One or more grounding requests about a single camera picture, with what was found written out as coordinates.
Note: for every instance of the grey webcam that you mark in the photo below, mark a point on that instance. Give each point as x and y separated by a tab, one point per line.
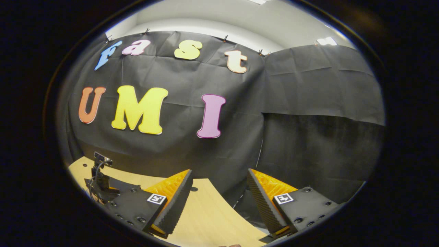
102	157

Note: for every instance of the black backdrop cloth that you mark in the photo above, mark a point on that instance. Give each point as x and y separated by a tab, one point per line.
308	137

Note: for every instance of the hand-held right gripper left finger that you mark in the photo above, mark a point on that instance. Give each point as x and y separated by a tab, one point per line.
176	206

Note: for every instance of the black tripod stand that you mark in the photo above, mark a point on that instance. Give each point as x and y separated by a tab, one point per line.
100	181

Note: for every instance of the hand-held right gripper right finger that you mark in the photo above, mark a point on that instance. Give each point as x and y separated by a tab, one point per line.
262	206

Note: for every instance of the black jeans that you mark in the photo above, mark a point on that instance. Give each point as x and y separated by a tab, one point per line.
116	188

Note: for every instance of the ceiling light panel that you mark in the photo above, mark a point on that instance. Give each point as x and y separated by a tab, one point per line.
326	41

